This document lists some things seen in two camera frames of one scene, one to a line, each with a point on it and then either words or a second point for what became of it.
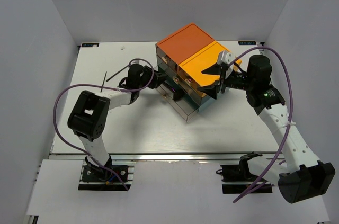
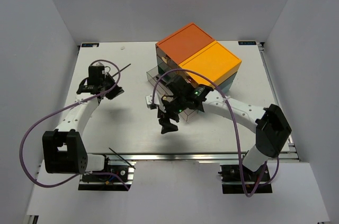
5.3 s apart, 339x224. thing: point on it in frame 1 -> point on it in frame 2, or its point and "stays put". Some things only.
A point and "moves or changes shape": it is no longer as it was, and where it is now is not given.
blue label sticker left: x=90 y=45 stays put
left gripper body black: x=146 y=74 -> x=113 y=92
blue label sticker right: x=247 y=43 stays put
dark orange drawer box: x=179 y=46 stays put
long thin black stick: x=103 y=81 moves or changes shape
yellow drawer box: x=190 y=70 stays put
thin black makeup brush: x=108 y=79 stays put
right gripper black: x=211 y=90 -> x=167 y=127
